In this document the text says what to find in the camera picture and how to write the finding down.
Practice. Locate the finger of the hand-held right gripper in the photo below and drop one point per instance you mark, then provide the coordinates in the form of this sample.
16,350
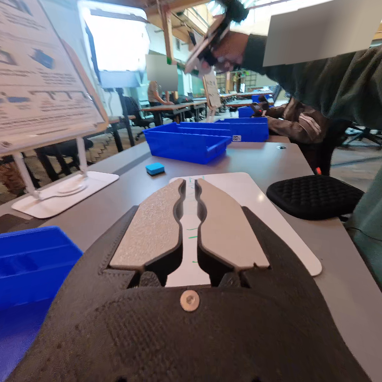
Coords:
206,45

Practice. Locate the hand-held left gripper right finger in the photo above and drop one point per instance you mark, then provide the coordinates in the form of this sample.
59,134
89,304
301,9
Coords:
230,239

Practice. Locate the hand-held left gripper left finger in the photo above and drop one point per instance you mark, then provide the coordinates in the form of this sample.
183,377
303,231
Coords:
149,239

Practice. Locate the white whiteboard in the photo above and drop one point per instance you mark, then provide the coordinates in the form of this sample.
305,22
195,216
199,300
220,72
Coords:
262,203

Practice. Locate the blue whiteboard eraser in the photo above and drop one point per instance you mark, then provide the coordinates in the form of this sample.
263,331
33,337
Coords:
155,169

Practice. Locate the person's right hand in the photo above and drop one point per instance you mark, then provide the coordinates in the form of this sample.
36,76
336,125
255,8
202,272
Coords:
237,51

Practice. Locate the white standing sign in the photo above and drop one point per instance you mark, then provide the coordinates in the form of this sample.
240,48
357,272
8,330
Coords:
212,92

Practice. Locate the wooden office table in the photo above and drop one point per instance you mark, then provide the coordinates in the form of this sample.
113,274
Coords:
173,108

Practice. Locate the blue plastic bin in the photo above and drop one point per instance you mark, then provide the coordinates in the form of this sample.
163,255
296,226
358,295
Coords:
250,128
185,146
30,268

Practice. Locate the black textured wrist pad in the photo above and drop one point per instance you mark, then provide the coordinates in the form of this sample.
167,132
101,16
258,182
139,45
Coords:
313,197

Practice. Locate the black office chair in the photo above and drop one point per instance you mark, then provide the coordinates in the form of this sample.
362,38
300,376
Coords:
137,110

